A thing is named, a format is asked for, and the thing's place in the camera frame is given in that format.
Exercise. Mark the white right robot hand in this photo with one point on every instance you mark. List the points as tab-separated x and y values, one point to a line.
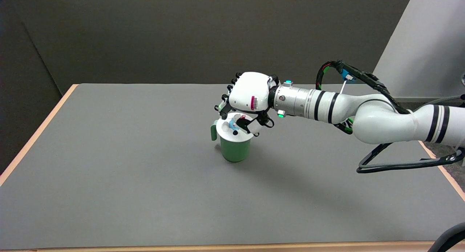
250	95

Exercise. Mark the white cup lid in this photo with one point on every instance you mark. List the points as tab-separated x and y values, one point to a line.
232	128

